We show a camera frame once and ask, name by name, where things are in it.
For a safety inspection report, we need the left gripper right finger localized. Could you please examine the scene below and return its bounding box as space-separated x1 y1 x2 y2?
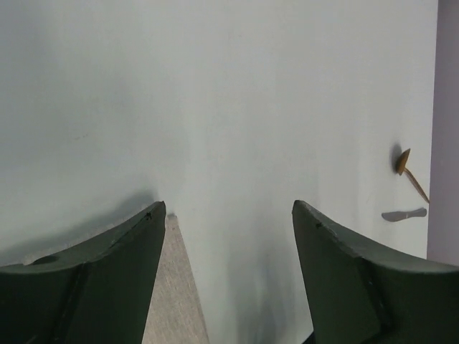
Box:
292 200 458 343

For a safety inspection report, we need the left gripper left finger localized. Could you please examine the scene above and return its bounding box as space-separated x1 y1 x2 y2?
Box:
1 201 166 344

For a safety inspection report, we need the grey cloth napkin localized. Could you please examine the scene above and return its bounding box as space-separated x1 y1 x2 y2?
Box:
143 214 209 344

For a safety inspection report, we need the silver butter knife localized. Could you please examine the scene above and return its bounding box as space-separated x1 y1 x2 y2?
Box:
381 207 427 222

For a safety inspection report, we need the copper spoon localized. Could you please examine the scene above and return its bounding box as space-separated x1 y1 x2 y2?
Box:
394 148 430 204

